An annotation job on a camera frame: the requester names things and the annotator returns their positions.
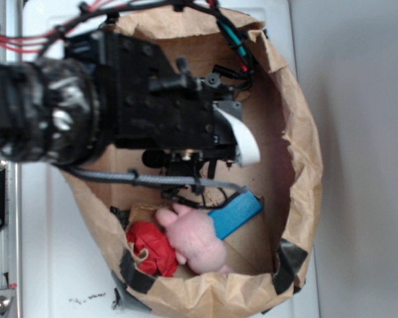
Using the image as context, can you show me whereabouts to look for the aluminium frame rail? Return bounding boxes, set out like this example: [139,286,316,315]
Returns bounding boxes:
[0,1,24,317]

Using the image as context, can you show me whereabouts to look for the red crumpled cloth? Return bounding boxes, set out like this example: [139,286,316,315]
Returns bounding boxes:
[126,221,178,277]

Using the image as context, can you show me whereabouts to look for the blue rectangular block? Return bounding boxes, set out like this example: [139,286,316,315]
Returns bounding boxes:
[208,188,263,240]

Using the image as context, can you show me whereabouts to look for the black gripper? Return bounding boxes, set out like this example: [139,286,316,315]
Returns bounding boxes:
[65,30,241,176]

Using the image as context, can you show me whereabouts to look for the pink plush pig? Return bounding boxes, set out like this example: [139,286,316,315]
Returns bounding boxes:
[155,203,233,274]

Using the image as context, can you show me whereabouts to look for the white ribbon cable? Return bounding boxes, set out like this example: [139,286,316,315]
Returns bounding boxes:
[214,106,261,167]

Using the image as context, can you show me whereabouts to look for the red wire bundle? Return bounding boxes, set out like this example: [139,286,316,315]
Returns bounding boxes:
[0,0,133,56]

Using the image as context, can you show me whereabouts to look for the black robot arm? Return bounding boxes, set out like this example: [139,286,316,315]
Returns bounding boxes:
[0,30,241,171]

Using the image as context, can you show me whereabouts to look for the brown paper bag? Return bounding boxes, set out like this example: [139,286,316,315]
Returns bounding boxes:
[65,9,323,317]

